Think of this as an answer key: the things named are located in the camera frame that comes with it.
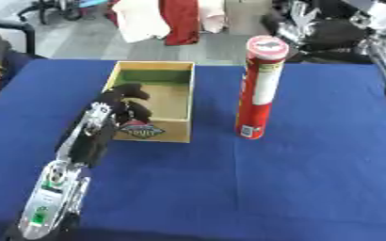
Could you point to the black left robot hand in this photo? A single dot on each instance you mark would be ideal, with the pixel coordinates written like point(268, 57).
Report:
point(94, 139)

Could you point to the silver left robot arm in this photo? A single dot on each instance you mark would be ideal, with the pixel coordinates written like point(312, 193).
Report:
point(52, 197)

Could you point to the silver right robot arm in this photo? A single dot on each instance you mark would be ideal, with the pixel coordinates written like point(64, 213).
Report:
point(333, 29)

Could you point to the tan cardboard box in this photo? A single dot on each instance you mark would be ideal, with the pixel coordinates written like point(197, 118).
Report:
point(158, 103)

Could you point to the white cloth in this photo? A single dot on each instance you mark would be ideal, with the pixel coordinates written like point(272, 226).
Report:
point(141, 19)

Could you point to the black chair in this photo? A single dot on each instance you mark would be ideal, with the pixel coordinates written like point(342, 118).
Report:
point(16, 33)

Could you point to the black wheeled stand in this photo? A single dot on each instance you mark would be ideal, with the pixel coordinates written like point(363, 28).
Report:
point(56, 8)

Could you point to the red cloth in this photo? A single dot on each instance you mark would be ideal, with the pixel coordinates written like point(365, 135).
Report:
point(181, 20)

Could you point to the red cylindrical canister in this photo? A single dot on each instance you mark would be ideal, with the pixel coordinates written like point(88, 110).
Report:
point(259, 91)

